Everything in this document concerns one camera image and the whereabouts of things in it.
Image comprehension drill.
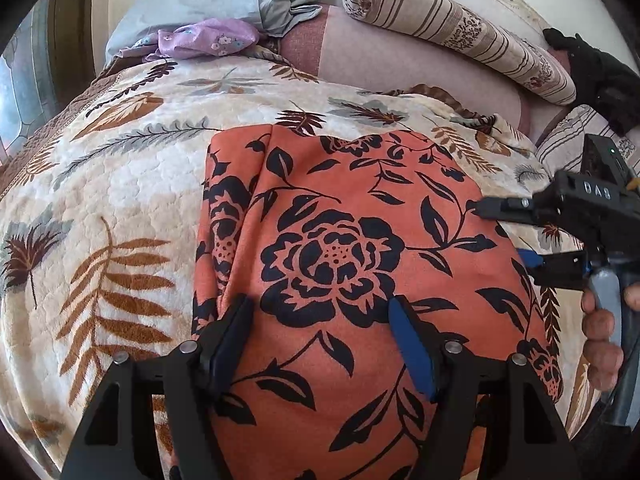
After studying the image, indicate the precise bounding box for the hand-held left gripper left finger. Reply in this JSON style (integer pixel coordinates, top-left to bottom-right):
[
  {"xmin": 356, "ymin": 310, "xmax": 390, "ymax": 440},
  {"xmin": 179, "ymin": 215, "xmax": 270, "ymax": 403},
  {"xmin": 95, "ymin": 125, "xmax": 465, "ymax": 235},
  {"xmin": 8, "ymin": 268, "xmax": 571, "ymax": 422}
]
[{"xmin": 60, "ymin": 293, "xmax": 255, "ymax": 480}]

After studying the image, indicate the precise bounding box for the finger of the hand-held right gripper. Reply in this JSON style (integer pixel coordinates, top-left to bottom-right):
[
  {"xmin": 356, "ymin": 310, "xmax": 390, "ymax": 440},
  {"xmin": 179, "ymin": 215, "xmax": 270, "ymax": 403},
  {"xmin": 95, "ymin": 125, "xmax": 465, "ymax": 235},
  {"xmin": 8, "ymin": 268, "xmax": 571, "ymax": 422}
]
[
  {"xmin": 474, "ymin": 194, "xmax": 557, "ymax": 227},
  {"xmin": 515, "ymin": 246, "xmax": 592, "ymax": 292}
]

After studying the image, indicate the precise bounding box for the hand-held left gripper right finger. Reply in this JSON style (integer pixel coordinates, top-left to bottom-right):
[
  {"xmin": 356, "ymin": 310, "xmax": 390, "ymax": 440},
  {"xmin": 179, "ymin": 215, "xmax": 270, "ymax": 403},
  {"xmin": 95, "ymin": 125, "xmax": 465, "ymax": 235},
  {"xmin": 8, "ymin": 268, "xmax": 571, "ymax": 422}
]
[{"xmin": 388, "ymin": 295, "xmax": 582, "ymax": 480}]

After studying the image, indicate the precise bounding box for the orange floral garment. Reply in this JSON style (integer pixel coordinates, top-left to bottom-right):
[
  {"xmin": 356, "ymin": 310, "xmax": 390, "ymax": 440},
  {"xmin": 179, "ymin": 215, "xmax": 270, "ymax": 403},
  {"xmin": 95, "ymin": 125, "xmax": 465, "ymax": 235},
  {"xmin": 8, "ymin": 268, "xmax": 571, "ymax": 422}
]
[{"xmin": 169, "ymin": 127, "xmax": 566, "ymax": 480}]

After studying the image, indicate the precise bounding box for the person's right hand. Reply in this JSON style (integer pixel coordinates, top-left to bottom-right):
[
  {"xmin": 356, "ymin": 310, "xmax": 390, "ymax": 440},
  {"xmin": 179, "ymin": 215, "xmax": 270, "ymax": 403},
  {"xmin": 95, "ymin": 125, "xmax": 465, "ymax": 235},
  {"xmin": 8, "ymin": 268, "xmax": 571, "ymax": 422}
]
[{"xmin": 581, "ymin": 281, "xmax": 640, "ymax": 392}]

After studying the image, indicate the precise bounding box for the striped floral pillow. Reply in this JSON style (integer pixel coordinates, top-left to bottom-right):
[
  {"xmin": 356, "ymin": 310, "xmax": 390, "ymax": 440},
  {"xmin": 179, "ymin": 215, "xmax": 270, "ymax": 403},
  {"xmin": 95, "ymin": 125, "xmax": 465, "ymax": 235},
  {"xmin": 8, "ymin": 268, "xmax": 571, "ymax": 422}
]
[{"xmin": 534, "ymin": 104, "xmax": 640, "ymax": 183}]

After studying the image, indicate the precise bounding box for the black cloth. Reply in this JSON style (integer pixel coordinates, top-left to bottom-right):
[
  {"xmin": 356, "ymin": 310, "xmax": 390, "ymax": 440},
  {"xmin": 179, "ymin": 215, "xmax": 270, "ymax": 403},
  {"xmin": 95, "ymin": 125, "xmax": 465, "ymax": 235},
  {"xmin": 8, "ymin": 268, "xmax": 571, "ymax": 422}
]
[{"xmin": 542, "ymin": 26, "xmax": 640, "ymax": 137}]

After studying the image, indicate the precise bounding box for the pink bed sheet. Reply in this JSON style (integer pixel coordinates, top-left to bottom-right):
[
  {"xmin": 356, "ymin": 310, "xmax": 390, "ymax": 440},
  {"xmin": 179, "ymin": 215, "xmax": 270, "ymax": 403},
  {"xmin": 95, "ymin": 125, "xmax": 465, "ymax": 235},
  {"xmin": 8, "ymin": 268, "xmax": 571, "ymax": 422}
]
[{"xmin": 276, "ymin": 4, "xmax": 568, "ymax": 147}]

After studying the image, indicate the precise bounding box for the striped floral bolster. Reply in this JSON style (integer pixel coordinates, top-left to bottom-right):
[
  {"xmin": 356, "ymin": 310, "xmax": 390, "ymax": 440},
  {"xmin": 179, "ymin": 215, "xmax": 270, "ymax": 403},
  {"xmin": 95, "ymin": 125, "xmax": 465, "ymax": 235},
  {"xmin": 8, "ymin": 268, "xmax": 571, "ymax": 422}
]
[{"xmin": 342, "ymin": 0, "xmax": 577, "ymax": 107}]

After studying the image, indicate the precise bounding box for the cream leaf-print blanket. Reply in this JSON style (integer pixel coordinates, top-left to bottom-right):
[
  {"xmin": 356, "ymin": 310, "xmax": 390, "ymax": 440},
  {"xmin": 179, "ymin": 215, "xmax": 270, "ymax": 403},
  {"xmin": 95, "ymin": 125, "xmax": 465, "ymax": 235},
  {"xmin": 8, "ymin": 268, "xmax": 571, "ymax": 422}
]
[{"xmin": 0, "ymin": 55, "xmax": 603, "ymax": 480}]

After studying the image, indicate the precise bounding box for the brown quilted bedspread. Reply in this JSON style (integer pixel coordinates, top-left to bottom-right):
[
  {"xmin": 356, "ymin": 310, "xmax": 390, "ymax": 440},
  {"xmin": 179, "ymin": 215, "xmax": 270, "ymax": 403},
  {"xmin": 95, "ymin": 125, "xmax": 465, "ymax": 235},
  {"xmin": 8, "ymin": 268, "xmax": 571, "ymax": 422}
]
[{"xmin": 0, "ymin": 62, "xmax": 133, "ymax": 201}]

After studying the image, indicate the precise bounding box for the purple floral cloth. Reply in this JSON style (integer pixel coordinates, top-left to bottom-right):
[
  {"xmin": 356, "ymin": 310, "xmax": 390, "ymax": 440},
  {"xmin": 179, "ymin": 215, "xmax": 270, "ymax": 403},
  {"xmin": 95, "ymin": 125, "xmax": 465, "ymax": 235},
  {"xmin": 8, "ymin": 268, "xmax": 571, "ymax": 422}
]
[{"xmin": 117, "ymin": 17, "xmax": 262, "ymax": 61}]

